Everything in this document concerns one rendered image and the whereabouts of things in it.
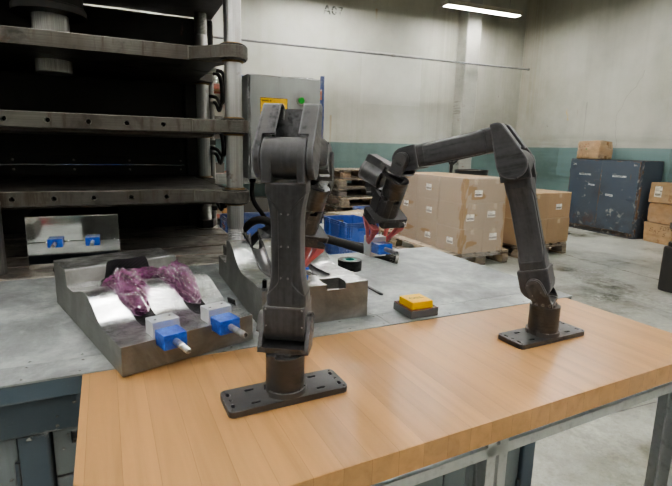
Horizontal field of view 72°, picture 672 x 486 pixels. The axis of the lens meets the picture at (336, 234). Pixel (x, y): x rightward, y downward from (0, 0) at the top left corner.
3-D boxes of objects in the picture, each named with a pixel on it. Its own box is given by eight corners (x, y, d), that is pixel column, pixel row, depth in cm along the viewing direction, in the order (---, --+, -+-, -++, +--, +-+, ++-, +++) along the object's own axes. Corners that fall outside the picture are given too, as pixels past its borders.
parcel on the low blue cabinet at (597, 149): (613, 159, 723) (615, 140, 718) (597, 159, 711) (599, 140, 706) (589, 158, 761) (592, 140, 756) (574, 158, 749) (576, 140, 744)
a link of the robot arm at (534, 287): (525, 278, 98) (554, 283, 95) (533, 270, 105) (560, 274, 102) (522, 307, 99) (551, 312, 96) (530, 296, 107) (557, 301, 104)
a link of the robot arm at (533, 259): (521, 301, 100) (495, 152, 99) (528, 293, 106) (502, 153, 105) (552, 299, 97) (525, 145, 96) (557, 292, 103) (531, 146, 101)
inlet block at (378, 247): (404, 262, 119) (405, 242, 118) (388, 264, 117) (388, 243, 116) (379, 253, 131) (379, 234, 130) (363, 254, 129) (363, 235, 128)
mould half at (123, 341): (252, 339, 97) (252, 288, 95) (122, 377, 80) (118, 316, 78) (160, 284, 134) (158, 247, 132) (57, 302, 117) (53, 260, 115)
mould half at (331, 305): (367, 315, 112) (369, 261, 110) (262, 331, 101) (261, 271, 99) (296, 266, 157) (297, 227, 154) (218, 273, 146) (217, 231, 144)
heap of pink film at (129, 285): (211, 301, 102) (210, 267, 101) (127, 319, 91) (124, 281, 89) (164, 276, 121) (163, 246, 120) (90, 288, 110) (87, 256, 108)
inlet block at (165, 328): (203, 362, 80) (202, 332, 79) (175, 370, 77) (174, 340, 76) (172, 338, 90) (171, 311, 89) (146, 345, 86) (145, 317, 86)
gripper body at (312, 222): (276, 226, 102) (284, 196, 99) (318, 232, 107) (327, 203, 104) (282, 241, 97) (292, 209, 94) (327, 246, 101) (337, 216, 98)
